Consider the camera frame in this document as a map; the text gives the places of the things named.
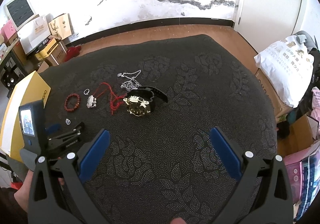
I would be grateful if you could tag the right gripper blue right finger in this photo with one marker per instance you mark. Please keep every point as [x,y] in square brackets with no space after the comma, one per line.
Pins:
[273,202]

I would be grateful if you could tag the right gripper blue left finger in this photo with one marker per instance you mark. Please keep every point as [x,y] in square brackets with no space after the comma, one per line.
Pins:
[57,193]

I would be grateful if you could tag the white silver pendant charm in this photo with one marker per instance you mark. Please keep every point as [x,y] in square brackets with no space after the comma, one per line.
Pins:
[91,102]

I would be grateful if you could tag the black and gold wristwatch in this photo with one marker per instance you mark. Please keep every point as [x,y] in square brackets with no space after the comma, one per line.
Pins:
[141,101]

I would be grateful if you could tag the person's left hand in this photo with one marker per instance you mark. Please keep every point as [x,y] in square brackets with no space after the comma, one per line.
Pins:
[22,195]

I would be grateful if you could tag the yellow white storage box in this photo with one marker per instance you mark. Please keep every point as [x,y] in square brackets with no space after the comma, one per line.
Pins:
[31,88]

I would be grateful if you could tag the black speaker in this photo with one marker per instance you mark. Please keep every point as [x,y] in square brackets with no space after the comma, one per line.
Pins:
[9,79]

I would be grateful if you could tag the pink packaged goods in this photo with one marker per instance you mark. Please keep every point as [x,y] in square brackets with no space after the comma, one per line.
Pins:
[303,171]

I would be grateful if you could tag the black desk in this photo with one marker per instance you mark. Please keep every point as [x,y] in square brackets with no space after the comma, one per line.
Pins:
[11,63]

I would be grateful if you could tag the brown cardboard box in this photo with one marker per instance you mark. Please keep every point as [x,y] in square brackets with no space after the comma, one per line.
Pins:
[280,108]
[57,56]

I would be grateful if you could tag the yellow cardboard box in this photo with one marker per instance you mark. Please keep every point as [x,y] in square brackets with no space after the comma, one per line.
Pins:
[47,50]

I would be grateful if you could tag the red cloth on floor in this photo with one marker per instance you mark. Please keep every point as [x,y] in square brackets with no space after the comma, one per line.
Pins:
[72,52]

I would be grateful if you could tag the brown cardboard box right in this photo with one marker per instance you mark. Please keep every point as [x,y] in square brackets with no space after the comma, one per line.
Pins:
[280,108]

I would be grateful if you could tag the pink box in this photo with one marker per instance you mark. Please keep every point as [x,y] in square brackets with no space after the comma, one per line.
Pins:
[8,30]

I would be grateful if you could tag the beige paper gift bag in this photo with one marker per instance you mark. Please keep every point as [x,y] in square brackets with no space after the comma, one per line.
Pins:
[60,27]

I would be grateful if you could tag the framed dark board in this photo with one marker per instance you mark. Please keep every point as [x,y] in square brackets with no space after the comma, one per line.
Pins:
[19,12]

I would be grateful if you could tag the black patterned table cloth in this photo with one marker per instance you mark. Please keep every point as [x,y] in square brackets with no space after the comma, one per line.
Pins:
[163,166]

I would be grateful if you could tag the white printed plastic bag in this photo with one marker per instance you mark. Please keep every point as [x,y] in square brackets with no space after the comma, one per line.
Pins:
[288,65]

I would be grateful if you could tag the white door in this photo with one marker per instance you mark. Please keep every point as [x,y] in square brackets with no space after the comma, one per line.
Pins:
[263,22]

